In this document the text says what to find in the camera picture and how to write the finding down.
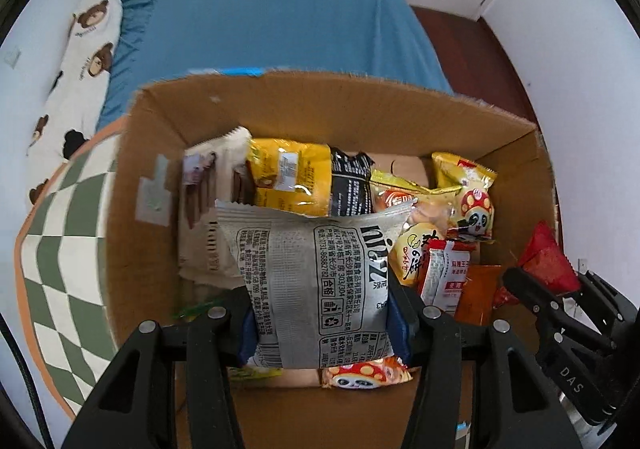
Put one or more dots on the green white checkered rug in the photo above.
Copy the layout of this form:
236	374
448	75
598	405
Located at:
65	249

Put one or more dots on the white bear print pillow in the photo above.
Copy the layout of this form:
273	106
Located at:
80	79

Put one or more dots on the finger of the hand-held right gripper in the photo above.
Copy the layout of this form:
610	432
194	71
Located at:
607	291
545	301

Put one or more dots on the green snack packet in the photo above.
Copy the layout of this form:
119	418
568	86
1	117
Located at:
197	310

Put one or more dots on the yellow mushroom print snack packet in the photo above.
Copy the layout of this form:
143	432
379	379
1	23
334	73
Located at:
472	201
365	374

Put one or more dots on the brown cardboard box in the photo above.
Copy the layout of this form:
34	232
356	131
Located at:
300	104

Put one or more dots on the yellow packet with black script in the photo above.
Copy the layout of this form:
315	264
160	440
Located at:
407	254

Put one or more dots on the grey newsprint snack packet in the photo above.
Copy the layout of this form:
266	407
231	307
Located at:
310	279

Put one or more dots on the shiny red snack packet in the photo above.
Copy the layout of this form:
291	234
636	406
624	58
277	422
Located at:
547	254

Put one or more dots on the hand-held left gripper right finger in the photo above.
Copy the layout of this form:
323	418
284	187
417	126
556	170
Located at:
400	329

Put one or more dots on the white wall outlet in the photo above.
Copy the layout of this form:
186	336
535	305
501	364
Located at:
11	56

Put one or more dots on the cream chocolate cookie packet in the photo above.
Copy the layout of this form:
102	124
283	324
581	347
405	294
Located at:
200	234

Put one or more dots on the black snack packet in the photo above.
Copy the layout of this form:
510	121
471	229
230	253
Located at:
352	186

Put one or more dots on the red white snack packet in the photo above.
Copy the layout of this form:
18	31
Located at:
445	279

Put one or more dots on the pale yellow snack packet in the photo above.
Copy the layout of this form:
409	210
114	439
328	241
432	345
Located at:
255	372

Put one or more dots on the yellow orange biscuit packet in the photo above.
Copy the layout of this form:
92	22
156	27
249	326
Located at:
400	199

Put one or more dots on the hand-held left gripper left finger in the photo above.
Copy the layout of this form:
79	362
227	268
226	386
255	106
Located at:
247	334

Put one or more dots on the blue bed sheet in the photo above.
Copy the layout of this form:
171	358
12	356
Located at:
280	19

